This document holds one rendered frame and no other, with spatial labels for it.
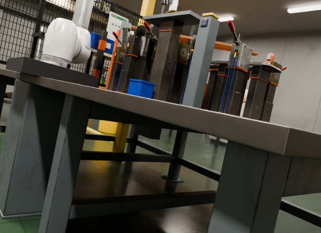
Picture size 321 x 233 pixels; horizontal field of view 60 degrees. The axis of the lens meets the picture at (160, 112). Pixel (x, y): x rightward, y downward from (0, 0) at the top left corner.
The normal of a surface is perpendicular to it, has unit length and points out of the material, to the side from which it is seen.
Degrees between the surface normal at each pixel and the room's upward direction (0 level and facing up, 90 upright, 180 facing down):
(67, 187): 90
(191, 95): 90
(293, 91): 90
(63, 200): 90
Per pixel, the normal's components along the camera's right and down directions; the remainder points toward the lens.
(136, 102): -0.76, -0.14
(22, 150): 0.62, 0.16
